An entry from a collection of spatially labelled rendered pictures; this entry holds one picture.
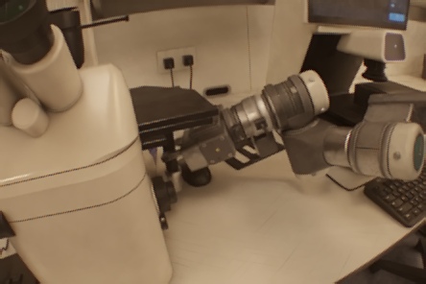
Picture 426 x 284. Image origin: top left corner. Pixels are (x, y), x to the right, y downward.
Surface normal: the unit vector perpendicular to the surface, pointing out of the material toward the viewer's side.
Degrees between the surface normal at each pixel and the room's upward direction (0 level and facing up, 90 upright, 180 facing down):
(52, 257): 91
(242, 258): 0
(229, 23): 90
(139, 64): 90
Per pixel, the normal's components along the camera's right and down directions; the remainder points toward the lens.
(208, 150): 0.01, 0.45
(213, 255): -0.07, -0.89
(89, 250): 0.34, 0.42
